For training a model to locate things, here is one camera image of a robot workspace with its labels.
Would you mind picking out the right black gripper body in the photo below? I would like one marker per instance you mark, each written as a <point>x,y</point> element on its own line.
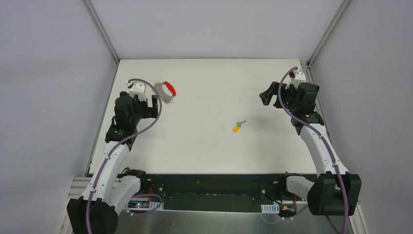
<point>279,95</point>

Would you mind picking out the metal keyring with red handle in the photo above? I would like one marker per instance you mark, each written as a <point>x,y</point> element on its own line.
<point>166,91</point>

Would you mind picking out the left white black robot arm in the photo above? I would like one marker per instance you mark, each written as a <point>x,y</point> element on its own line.
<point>97,209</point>

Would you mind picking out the key with yellow tag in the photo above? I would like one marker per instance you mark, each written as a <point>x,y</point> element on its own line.
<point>238,126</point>

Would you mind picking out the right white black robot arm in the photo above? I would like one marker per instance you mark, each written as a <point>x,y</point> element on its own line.
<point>336,190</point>

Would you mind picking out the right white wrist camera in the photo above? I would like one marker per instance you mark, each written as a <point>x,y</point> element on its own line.
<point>296,78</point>

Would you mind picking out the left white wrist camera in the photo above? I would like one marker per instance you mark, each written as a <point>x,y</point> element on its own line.
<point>136,89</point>

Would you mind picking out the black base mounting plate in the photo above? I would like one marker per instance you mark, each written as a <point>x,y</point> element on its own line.
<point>215,193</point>

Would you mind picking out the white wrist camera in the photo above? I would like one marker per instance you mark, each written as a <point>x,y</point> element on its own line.
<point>296,78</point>
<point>136,89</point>

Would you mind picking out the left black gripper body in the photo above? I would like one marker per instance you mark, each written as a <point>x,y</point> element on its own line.
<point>153,102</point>

